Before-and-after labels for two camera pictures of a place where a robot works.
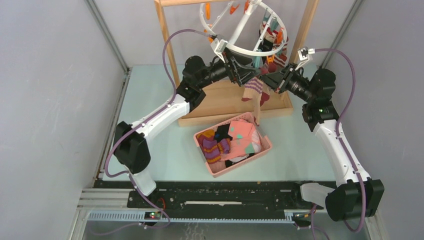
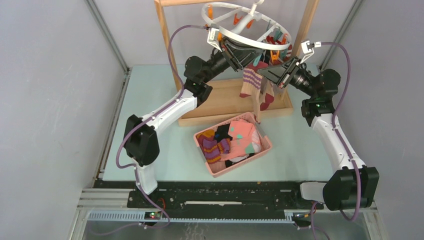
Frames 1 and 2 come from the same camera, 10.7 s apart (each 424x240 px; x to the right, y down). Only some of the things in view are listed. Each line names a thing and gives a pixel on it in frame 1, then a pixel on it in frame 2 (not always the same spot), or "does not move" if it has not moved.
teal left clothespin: (256, 61) does not move
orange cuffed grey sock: (280, 59) -> (288, 52)
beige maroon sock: (253, 88) does not move
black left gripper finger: (243, 73) -> (245, 55)
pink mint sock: (241, 144) does not move
